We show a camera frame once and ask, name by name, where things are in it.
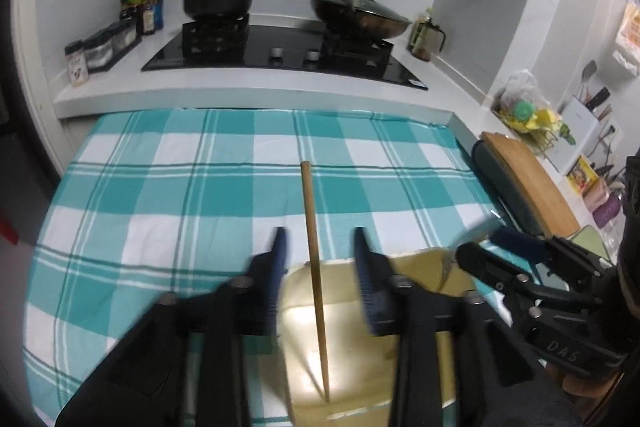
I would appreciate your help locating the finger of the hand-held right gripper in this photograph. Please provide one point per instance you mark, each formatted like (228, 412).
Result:
(520, 242)
(492, 267)

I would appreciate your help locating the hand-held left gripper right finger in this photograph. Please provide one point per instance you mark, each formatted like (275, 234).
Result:
(365, 279)

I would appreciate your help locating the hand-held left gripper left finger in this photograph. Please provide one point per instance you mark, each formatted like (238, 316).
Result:
(280, 259)

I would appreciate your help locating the wooden chopstick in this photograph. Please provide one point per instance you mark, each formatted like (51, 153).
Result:
(312, 247)

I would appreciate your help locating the metal spoon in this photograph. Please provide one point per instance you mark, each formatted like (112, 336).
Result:
(445, 274)

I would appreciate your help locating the cream utensil holder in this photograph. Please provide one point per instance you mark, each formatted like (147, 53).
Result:
(350, 357)

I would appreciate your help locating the wooden cutting board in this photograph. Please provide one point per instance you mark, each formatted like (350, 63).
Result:
(530, 177)

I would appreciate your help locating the dark teal tray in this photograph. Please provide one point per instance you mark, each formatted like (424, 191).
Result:
(492, 177)

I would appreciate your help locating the pink cup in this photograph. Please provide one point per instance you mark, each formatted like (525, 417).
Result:
(597, 197)

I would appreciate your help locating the yellow packet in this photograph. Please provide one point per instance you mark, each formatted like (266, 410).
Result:
(581, 174)

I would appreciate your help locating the purple container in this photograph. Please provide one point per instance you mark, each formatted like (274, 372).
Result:
(609, 211)

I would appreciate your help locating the white knife block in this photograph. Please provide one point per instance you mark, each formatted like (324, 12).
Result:
(580, 132)

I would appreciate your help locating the teal checked cloth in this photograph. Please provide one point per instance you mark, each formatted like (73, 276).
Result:
(175, 187)

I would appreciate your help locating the plastic bag of sponges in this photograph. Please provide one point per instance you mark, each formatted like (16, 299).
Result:
(525, 102)

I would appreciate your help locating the metal spatula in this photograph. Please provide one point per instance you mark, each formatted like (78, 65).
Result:
(589, 74)

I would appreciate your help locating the silver hob knob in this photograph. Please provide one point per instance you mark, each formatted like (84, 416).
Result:
(311, 55)
(275, 53)

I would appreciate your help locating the black gas hob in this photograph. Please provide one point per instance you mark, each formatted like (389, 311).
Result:
(290, 42)

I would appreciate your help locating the glass oil jar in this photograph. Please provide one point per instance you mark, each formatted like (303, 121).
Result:
(425, 39)

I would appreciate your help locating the black pan support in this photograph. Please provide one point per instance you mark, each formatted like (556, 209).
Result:
(357, 47)
(215, 34)

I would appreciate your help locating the black wok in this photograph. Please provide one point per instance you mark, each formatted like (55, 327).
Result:
(340, 17)

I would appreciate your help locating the black casserole pot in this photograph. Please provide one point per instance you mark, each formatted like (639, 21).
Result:
(220, 2)

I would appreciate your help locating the glass wok lid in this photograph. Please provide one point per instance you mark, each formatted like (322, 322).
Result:
(372, 7)

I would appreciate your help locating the red object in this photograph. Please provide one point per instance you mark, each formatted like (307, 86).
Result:
(9, 229)

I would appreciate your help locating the brown sauce bottle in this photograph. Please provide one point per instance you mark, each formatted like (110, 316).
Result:
(148, 17)

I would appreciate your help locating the blue label bottle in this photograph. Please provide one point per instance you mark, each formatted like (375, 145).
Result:
(158, 9)

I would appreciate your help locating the white label spice jar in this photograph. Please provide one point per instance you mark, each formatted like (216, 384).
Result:
(76, 67)

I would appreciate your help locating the short dark sauce bottle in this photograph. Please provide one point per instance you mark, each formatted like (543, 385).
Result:
(126, 9)

